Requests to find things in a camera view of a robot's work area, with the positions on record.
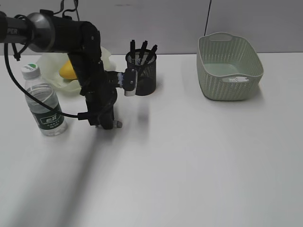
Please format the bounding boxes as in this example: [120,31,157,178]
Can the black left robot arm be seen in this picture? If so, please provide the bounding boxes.
[0,10,122,130]

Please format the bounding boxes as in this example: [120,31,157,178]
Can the black wall cable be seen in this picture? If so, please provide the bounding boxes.
[73,0,81,22]
[204,0,213,36]

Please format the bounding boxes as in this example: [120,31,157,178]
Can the white waste paper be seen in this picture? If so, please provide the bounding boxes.
[222,76,249,83]

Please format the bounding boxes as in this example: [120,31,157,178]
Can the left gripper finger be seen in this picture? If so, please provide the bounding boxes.
[99,107,114,130]

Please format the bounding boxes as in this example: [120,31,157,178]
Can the black marker pen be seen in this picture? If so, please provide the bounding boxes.
[141,44,158,70]
[138,40,148,65]
[130,40,135,64]

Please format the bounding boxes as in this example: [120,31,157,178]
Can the pale green wavy glass plate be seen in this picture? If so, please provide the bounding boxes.
[36,46,116,96]

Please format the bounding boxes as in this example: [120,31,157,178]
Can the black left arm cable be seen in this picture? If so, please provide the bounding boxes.
[3,0,114,120]

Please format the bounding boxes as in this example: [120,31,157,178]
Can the black wall cable left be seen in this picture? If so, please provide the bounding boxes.
[73,0,81,22]

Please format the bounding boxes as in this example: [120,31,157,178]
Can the clear water bottle green label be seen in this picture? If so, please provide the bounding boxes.
[21,63,68,136]

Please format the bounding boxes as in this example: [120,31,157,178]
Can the pale green woven plastic basket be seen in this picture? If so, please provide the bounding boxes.
[196,32,264,101]

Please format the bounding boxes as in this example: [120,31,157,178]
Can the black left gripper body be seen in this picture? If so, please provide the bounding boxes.
[79,71,117,126]

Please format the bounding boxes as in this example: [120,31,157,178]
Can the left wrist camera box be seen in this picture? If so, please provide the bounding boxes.
[117,69,138,96]

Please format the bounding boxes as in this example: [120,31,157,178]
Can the grey white eraser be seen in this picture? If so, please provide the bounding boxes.
[95,121,123,130]

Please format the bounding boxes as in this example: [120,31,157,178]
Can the black wall cable right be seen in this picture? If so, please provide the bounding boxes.
[204,0,213,36]

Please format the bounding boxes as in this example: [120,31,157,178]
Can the black mesh pen holder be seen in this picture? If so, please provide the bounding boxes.
[125,49,157,96]

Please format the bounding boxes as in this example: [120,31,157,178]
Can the yellow mango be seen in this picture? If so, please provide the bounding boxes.
[59,60,77,80]

